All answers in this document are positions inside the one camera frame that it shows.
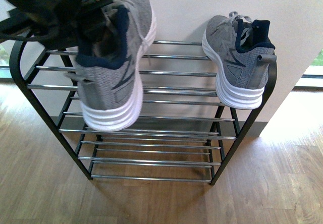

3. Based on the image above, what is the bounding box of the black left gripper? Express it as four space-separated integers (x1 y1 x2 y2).
1 0 112 44

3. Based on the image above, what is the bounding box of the grey knit sneaker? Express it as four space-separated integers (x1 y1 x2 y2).
67 0 157 132
202 12 277 110

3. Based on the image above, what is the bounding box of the black metal shoe rack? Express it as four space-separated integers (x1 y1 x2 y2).
10 41 262 185

